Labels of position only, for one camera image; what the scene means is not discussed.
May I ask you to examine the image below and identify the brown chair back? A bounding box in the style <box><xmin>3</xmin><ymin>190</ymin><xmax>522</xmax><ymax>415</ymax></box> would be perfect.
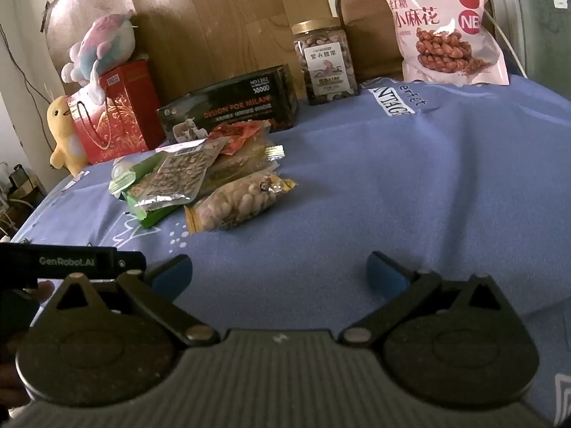
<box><xmin>335</xmin><ymin>0</ymin><xmax>496</xmax><ymax>85</ymax></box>

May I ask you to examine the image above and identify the glass jar of peanuts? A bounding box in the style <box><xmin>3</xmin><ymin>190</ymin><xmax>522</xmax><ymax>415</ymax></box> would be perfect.
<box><xmin>292</xmin><ymin>18</ymin><xmax>360</xmax><ymax>107</ymax></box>

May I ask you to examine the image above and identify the wood-grain board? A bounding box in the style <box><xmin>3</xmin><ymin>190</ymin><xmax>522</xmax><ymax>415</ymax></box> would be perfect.
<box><xmin>120</xmin><ymin>0</ymin><xmax>340</xmax><ymax>99</ymax></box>

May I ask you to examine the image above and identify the white and green snack packet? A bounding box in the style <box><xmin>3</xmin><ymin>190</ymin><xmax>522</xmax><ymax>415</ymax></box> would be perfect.
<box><xmin>109</xmin><ymin>156</ymin><xmax>157</xmax><ymax>197</ymax></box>

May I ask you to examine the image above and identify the yellow duck plush toy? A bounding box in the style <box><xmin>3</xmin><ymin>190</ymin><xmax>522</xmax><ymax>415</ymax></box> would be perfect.
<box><xmin>47</xmin><ymin>96</ymin><xmax>90</xmax><ymax>175</ymax></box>

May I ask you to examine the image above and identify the red snack packet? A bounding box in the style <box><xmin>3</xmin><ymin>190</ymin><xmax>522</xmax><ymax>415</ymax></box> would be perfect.
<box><xmin>209</xmin><ymin>120</ymin><xmax>271</xmax><ymax>154</ymax></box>

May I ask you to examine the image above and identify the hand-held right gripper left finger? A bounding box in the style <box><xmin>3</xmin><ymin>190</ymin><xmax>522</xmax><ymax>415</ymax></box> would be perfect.
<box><xmin>52</xmin><ymin>254</ymin><xmax>220</xmax><ymax>347</ymax></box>

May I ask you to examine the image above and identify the person's left hand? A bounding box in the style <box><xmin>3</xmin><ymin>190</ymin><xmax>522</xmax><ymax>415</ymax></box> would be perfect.
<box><xmin>27</xmin><ymin>279</ymin><xmax>56</xmax><ymax>306</ymax></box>

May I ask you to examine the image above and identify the pastel plush toy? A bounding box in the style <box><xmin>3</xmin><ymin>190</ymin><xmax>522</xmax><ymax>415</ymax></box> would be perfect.
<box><xmin>61</xmin><ymin>10</ymin><xmax>137</xmax><ymax>103</ymax></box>

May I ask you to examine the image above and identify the yellow-green snack bar packet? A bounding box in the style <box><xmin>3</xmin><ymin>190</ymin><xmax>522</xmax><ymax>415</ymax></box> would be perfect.
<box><xmin>209</xmin><ymin>140</ymin><xmax>286</xmax><ymax>188</ymax></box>

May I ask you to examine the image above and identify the blue printed bed sheet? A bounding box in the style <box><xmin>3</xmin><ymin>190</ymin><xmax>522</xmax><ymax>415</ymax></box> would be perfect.
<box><xmin>0</xmin><ymin>73</ymin><xmax>571</xmax><ymax>428</ymax></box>

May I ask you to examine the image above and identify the black sheep-print box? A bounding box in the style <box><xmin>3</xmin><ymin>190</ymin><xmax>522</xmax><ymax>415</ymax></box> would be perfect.
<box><xmin>156</xmin><ymin>65</ymin><xmax>299</xmax><ymax>146</ymax></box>

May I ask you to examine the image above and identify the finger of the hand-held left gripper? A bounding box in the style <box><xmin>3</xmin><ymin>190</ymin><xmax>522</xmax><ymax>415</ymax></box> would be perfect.
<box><xmin>116</xmin><ymin>252</ymin><xmax>147</xmax><ymax>272</ymax></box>

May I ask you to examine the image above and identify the pink fried-twist snack bag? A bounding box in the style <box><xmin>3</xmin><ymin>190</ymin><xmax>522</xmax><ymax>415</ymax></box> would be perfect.
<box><xmin>369</xmin><ymin>0</ymin><xmax>510</xmax><ymax>86</ymax></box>

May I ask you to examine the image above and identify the yellow peanut packet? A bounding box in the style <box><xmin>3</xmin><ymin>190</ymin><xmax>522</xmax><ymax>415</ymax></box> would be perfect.
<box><xmin>184</xmin><ymin>172</ymin><xmax>297</xmax><ymax>235</ymax></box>

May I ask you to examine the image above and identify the black wall cable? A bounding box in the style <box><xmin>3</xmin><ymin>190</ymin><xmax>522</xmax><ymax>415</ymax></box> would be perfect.
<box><xmin>0</xmin><ymin>22</ymin><xmax>55</xmax><ymax>114</ymax></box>

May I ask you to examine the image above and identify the white cable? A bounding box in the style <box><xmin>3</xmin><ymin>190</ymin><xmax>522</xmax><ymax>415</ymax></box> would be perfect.
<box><xmin>486</xmin><ymin>9</ymin><xmax>528</xmax><ymax>76</ymax></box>

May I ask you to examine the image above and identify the green upholstered chair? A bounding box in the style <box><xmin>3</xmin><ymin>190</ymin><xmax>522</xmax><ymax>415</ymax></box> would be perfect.
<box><xmin>509</xmin><ymin>0</ymin><xmax>571</xmax><ymax>82</ymax></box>

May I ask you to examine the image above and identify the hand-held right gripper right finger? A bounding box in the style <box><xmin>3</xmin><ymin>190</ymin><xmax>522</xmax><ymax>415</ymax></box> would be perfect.
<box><xmin>341</xmin><ymin>252</ymin><xmax>510</xmax><ymax>347</ymax></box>

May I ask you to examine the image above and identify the red gift bag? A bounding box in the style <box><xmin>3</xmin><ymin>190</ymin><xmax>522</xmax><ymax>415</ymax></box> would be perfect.
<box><xmin>67</xmin><ymin>59</ymin><xmax>167</xmax><ymax>165</ymax></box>

